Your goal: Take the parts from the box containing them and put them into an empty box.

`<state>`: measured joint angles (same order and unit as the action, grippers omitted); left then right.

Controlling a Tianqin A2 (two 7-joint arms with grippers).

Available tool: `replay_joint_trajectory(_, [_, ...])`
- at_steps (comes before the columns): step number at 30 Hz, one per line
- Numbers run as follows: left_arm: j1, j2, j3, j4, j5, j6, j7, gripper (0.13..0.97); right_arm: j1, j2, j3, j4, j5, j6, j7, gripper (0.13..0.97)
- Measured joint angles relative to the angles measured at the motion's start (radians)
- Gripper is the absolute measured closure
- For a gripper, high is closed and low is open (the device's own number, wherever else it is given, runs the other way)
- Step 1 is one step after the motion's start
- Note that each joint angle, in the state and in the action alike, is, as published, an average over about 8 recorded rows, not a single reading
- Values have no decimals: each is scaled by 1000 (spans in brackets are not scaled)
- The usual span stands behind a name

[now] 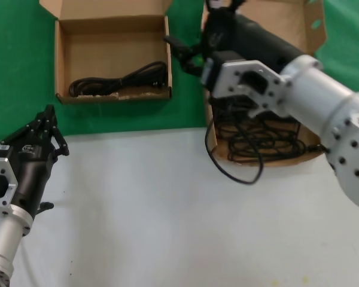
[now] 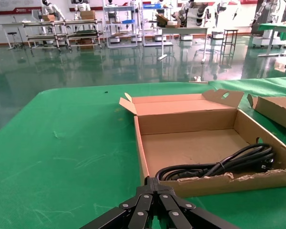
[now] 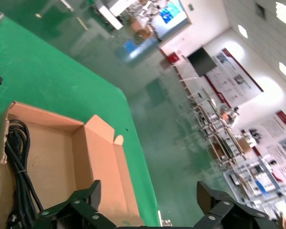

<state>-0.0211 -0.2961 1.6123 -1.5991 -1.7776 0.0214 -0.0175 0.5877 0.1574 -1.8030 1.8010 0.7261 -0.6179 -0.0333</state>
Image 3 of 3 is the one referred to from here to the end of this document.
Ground wide red-framed wall poster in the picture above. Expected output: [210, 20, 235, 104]
[204, 47, 265, 109]

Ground blue covered table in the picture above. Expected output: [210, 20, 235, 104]
[115, 37, 158, 63]

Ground cardboard box with round hole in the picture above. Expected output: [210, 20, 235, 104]
[0, 101, 145, 229]

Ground stacked brown cardboard boxes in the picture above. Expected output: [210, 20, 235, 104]
[130, 20, 154, 41]

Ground green table cloth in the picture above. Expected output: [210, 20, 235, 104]
[0, 14, 162, 227]

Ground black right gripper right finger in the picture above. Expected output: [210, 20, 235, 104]
[193, 180, 277, 229]

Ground black three-pin power cord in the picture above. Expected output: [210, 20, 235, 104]
[4, 118, 45, 229]

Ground long row of workbench racks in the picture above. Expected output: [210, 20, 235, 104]
[173, 63, 250, 167]

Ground red fire cabinet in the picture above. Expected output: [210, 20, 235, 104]
[168, 52, 181, 64]

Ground dark ceiling vent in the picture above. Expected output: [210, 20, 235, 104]
[256, 3, 267, 19]

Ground blue display screen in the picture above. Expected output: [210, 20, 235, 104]
[157, 0, 189, 25]

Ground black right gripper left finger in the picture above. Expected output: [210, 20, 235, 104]
[34, 180, 117, 229]

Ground black wall monitor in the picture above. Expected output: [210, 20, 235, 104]
[187, 46, 217, 77]

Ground red-topped wall poster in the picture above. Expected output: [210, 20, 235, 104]
[261, 110, 286, 146]

